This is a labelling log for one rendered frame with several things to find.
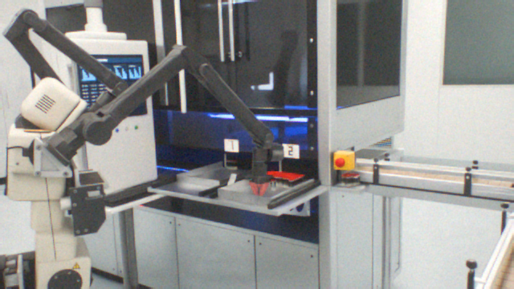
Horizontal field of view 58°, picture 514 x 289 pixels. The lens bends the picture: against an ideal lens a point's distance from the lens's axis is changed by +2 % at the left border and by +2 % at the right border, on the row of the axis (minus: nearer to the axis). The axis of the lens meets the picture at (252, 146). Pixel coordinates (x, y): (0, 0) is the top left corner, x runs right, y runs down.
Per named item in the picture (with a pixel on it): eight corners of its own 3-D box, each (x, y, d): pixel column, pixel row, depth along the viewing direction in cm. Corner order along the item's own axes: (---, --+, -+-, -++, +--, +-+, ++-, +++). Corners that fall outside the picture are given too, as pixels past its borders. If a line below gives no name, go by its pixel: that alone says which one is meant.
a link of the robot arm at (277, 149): (253, 128, 177) (265, 134, 170) (276, 128, 183) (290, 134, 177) (248, 157, 180) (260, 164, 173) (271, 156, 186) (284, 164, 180)
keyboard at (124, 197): (158, 183, 245) (157, 179, 244) (177, 186, 237) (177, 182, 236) (92, 203, 213) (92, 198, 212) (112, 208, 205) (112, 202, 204)
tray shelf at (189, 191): (215, 169, 247) (215, 166, 247) (335, 185, 207) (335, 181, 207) (147, 191, 209) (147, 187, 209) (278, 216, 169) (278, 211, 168)
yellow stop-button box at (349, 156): (340, 165, 202) (340, 149, 201) (356, 167, 198) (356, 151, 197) (332, 169, 196) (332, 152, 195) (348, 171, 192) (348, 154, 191)
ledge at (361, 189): (344, 183, 211) (344, 179, 210) (372, 187, 203) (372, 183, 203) (331, 190, 200) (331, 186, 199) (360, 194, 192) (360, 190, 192)
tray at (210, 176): (222, 167, 244) (222, 160, 243) (263, 172, 229) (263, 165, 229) (177, 181, 217) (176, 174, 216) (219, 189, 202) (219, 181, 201)
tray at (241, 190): (264, 179, 216) (264, 172, 215) (314, 185, 201) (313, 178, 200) (218, 197, 189) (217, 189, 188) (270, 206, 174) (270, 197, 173)
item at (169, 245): (169, 227, 413) (163, 130, 398) (401, 284, 295) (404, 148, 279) (67, 270, 333) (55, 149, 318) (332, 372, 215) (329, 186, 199)
